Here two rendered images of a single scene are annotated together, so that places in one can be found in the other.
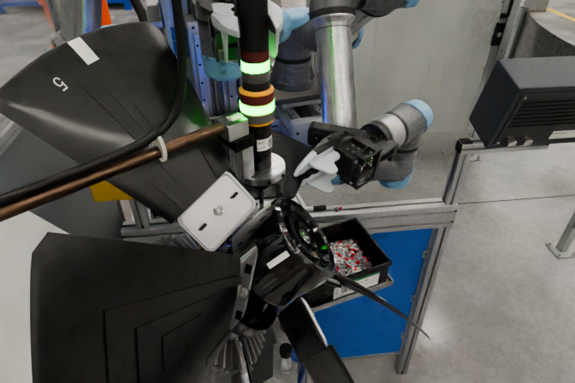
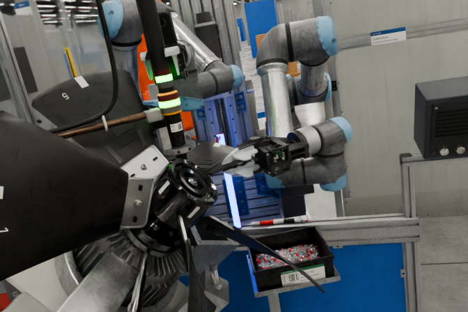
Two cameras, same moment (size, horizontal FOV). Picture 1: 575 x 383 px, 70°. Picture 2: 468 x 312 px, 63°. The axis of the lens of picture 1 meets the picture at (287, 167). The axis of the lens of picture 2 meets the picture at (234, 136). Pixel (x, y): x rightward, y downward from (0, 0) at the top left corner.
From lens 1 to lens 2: 0.43 m
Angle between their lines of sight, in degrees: 26
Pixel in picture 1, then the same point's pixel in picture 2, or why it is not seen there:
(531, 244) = not seen: outside the picture
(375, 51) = (390, 115)
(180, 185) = (121, 150)
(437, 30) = not seen: hidden behind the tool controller
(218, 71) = (183, 104)
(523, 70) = (435, 88)
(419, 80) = not seen: hidden behind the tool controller
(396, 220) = (359, 233)
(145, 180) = (102, 145)
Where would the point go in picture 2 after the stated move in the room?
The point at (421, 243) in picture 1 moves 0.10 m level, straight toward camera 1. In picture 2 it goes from (395, 260) to (383, 278)
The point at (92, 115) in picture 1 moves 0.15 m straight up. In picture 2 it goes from (79, 111) to (57, 37)
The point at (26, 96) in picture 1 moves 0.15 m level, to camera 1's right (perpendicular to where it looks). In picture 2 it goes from (47, 100) to (108, 92)
